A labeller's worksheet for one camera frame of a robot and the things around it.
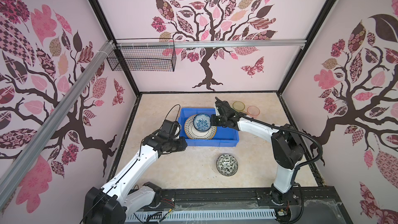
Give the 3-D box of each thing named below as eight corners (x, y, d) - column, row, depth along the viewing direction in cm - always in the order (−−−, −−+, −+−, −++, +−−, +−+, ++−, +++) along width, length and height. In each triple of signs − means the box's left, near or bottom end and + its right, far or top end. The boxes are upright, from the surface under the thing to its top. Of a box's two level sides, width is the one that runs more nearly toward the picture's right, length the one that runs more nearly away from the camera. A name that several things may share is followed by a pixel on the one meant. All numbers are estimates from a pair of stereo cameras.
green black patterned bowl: (216, 177, 82) (217, 174, 78) (215, 157, 89) (216, 153, 86) (237, 177, 82) (239, 174, 78) (235, 156, 89) (236, 153, 86)
